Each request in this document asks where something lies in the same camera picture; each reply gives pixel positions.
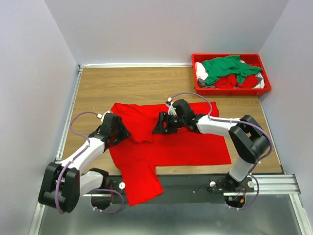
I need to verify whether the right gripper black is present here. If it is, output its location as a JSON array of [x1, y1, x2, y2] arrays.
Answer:
[[151, 111, 186, 135]]

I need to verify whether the red t shirt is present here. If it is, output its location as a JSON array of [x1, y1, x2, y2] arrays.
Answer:
[[110, 103, 231, 206], [214, 74, 259, 89]]

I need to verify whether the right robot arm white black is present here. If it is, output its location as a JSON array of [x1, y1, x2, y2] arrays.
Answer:
[[152, 99, 273, 192]]

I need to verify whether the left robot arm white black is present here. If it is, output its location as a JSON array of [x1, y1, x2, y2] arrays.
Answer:
[[38, 111, 131, 214]]

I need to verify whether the grey t shirt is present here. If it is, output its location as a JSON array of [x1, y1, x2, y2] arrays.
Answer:
[[197, 78, 216, 89]]

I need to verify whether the pink t shirt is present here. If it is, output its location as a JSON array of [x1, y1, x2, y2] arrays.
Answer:
[[195, 62, 208, 80]]

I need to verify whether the red t shirt in bin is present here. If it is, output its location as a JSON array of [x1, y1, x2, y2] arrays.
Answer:
[[214, 74, 259, 89]]

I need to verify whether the green t shirt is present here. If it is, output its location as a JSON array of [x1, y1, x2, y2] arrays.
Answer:
[[201, 55, 262, 85]]

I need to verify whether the red plastic bin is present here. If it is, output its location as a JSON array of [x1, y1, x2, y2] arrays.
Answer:
[[191, 53, 271, 95]]

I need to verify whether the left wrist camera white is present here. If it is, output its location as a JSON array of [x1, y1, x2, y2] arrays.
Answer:
[[96, 110, 112, 122]]

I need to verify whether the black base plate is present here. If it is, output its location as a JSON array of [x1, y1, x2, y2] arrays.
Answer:
[[91, 174, 256, 206]]

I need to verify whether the aluminium frame rail front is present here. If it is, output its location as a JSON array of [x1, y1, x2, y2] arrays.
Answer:
[[39, 174, 302, 196]]

